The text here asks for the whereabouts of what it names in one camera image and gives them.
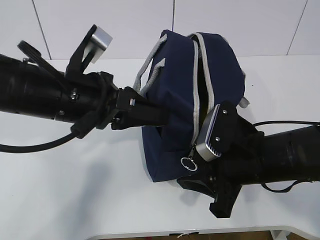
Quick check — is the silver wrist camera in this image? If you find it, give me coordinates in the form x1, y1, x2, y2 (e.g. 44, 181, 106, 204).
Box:
196, 104, 222, 162
83, 24, 113, 64

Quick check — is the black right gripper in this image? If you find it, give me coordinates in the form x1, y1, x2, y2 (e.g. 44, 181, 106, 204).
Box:
176, 101, 265, 219

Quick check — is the navy blue lunch bag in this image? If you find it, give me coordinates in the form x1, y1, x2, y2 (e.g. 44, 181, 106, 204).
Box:
133, 30, 249, 183

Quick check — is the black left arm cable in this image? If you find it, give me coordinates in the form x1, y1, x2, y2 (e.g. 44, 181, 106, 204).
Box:
0, 109, 101, 154

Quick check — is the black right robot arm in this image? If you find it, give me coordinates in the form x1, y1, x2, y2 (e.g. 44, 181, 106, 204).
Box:
177, 101, 320, 218

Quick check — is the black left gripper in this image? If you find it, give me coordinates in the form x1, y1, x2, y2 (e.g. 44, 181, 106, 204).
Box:
55, 71, 170, 130

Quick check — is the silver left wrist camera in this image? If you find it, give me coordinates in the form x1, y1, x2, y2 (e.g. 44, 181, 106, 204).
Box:
83, 24, 113, 64

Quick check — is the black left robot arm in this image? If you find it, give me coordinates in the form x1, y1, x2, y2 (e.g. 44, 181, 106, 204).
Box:
0, 55, 170, 130

